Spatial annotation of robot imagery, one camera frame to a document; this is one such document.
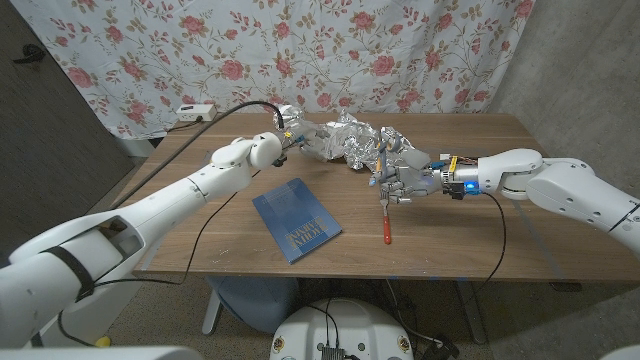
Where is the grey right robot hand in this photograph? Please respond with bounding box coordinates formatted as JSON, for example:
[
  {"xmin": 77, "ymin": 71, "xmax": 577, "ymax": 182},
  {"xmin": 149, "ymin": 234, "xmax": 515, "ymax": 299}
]
[{"xmin": 368, "ymin": 148, "xmax": 445, "ymax": 206}]

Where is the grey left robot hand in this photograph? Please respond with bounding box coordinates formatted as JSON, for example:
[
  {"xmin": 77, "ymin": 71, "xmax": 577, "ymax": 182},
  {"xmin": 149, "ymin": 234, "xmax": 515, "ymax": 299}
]
[{"xmin": 298, "ymin": 129, "xmax": 326, "ymax": 151}]

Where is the aluminum foil sheet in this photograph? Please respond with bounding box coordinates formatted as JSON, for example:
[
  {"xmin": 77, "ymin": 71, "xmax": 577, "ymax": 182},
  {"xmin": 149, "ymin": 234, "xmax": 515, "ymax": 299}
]
[{"xmin": 276, "ymin": 103, "xmax": 419, "ymax": 174}]

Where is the fork with red handle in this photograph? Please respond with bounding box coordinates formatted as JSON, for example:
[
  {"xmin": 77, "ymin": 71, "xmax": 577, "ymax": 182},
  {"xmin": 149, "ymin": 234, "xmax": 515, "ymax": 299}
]
[{"xmin": 379, "ymin": 194, "xmax": 393, "ymax": 246}]

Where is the blue notebook with gold lettering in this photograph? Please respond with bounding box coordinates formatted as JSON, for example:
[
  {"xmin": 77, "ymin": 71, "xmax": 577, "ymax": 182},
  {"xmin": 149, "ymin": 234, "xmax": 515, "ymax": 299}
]
[{"xmin": 251, "ymin": 177, "xmax": 344, "ymax": 265}]

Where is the floral backdrop cloth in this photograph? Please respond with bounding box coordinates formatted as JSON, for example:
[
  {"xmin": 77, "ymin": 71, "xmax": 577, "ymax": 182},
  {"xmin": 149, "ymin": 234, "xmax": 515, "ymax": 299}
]
[{"xmin": 9, "ymin": 0, "xmax": 536, "ymax": 141}]

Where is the white power strip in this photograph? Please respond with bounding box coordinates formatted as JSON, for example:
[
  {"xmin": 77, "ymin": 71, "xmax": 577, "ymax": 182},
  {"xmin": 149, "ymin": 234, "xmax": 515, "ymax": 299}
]
[{"xmin": 175, "ymin": 103, "xmax": 218, "ymax": 123}]

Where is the grey table leg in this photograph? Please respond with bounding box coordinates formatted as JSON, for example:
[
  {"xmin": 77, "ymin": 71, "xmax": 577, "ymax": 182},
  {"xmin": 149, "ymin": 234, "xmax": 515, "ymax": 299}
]
[{"xmin": 454, "ymin": 280, "xmax": 487, "ymax": 345}]

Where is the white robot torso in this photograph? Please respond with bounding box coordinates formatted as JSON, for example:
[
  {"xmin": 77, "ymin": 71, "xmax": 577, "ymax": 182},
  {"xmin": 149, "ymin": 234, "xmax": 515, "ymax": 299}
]
[{"xmin": 269, "ymin": 298, "xmax": 414, "ymax": 360}]

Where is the blue-grey stool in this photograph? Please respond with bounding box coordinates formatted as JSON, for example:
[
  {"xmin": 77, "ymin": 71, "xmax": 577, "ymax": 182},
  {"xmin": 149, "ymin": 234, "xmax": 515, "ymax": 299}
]
[{"xmin": 207, "ymin": 276, "xmax": 301, "ymax": 335}]

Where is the black device on floor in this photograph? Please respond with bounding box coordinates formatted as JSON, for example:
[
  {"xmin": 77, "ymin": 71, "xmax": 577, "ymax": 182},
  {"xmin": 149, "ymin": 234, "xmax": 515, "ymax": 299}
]
[{"xmin": 422, "ymin": 334, "xmax": 460, "ymax": 360}]

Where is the white floor board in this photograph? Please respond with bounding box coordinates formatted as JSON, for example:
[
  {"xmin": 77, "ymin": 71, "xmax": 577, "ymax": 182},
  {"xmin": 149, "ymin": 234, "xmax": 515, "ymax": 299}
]
[{"xmin": 37, "ymin": 277, "xmax": 146, "ymax": 349}]

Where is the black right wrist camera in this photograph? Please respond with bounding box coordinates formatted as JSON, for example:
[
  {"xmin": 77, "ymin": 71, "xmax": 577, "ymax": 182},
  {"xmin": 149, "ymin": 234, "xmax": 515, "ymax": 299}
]
[{"xmin": 442, "ymin": 179, "xmax": 481, "ymax": 201}]

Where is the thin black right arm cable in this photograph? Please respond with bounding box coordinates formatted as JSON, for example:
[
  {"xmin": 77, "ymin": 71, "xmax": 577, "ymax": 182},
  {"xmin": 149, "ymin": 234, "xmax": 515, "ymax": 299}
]
[{"xmin": 462, "ymin": 191, "xmax": 507, "ymax": 305}]

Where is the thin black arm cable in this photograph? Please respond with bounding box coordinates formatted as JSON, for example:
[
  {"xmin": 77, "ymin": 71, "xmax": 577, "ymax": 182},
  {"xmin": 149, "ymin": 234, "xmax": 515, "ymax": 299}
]
[
  {"xmin": 57, "ymin": 169, "xmax": 262, "ymax": 347},
  {"xmin": 462, "ymin": 191, "xmax": 507, "ymax": 305}
]

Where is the black power strip cable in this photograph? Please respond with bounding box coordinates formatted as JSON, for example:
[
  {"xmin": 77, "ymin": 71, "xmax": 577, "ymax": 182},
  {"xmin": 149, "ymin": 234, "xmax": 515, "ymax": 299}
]
[{"xmin": 167, "ymin": 115, "xmax": 204, "ymax": 134}]

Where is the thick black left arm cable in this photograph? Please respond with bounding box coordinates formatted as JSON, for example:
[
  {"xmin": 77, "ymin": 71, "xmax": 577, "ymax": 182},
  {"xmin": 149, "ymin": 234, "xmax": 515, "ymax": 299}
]
[{"xmin": 109, "ymin": 100, "xmax": 286, "ymax": 210}]

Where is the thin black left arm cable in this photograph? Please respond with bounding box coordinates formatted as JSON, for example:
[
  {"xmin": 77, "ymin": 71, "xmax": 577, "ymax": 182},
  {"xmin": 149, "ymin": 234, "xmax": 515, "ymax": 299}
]
[{"xmin": 57, "ymin": 169, "xmax": 262, "ymax": 347}]

